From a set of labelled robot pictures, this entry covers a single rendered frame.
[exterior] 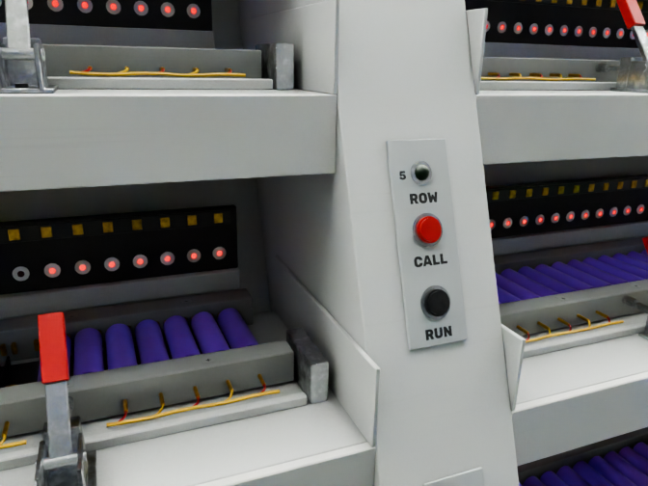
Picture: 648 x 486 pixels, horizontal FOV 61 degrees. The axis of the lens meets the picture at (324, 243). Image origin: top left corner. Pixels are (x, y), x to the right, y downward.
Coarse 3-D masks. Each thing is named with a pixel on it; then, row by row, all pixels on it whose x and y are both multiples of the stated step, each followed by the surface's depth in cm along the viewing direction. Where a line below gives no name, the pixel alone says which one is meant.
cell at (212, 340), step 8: (200, 312) 42; (208, 312) 42; (192, 320) 42; (200, 320) 41; (208, 320) 41; (192, 328) 41; (200, 328) 40; (208, 328) 40; (216, 328) 40; (200, 336) 39; (208, 336) 39; (216, 336) 38; (200, 344) 39; (208, 344) 38; (216, 344) 37; (224, 344) 37; (208, 352) 37
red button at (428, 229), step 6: (426, 216) 32; (420, 222) 32; (426, 222) 32; (432, 222) 32; (438, 222) 32; (420, 228) 32; (426, 228) 32; (432, 228) 32; (438, 228) 32; (420, 234) 32; (426, 234) 32; (432, 234) 32; (438, 234) 32; (426, 240) 32; (432, 240) 32
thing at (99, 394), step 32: (224, 352) 36; (256, 352) 36; (288, 352) 36; (32, 384) 32; (96, 384) 32; (128, 384) 32; (160, 384) 33; (192, 384) 34; (224, 384) 35; (256, 384) 35; (0, 416) 30; (32, 416) 31; (96, 416) 32; (160, 416) 32; (0, 448) 29
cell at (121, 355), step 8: (112, 328) 39; (120, 328) 39; (128, 328) 40; (112, 336) 38; (120, 336) 38; (128, 336) 39; (112, 344) 37; (120, 344) 37; (128, 344) 37; (112, 352) 36; (120, 352) 36; (128, 352) 36; (112, 360) 36; (120, 360) 35; (128, 360) 35; (136, 360) 36; (112, 368) 35
